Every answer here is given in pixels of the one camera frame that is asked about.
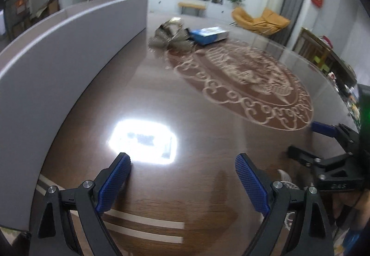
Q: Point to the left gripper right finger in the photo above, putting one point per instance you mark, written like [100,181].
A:
[310,233]

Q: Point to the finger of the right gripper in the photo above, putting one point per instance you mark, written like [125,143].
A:
[303,157]
[323,129]

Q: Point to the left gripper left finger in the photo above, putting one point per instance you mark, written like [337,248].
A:
[54,232]

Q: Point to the blue white carton box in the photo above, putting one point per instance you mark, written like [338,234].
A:
[210,35]

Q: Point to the person's right hand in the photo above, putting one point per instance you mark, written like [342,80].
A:
[351,209]

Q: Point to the wooden dining chair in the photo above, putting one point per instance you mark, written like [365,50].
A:
[311,47]

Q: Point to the orange lounge chair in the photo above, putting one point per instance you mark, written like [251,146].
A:
[268,24]

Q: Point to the grey partition board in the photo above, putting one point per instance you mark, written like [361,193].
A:
[44,71]

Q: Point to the wooden bench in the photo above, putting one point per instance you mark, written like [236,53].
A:
[197,8]

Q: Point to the white tv cabinet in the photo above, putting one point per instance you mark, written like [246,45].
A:
[213,10]

